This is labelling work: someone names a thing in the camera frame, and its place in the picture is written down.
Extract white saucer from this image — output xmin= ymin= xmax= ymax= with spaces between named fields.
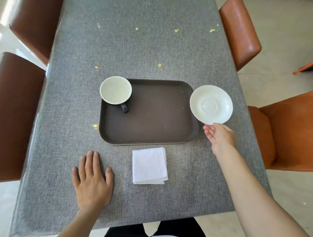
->
xmin=189 ymin=85 xmax=234 ymax=125

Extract dark brown serving tray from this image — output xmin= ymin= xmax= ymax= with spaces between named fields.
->
xmin=98 ymin=79 xmax=200 ymax=145

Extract person's black trousers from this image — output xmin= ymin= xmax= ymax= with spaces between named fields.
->
xmin=104 ymin=217 xmax=206 ymax=237

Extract person's left forearm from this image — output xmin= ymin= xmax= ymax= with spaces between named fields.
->
xmin=57 ymin=207 xmax=104 ymax=237

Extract black cup with white inside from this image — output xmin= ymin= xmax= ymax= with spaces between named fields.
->
xmin=99 ymin=76 xmax=133 ymax=113

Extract person's right forearm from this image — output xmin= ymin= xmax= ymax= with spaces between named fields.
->
xmin=215 ymin=146 xmax=310 ymax=237

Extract brown leather chair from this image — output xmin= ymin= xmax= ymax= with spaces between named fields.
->
xmin=247 ymin=91 xmax=313 ymax=172
xmin=219 ymin=0 xmax=262 ymax=72
xmin=0 ymin=52 xmax=47 ymax=183
xmin=8 ymin=0 xmax=64 ymax=66

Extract scattered yellow crumbs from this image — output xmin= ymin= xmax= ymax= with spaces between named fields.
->
xmin=92 ymin=23 xmax=220 ymax=130

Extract orange bar object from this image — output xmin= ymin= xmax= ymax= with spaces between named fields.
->
xmin=292 ymin=62 xmax=313 ymax=75

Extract grey tablecloth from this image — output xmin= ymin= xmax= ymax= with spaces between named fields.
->
xmin=10 ymin=0 xmax=273 ymax=237

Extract person's right hand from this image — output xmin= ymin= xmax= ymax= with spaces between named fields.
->
xmin=203 ymin=123 xmax=237 ymax=157

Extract folded white cloth napkin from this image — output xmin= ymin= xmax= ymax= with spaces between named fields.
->
xmin=132 ymin=147 xmax=169 ymax=185

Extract person's left hand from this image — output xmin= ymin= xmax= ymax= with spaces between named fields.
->
xmin=72 ymin=151 xmax=114 ymax=213

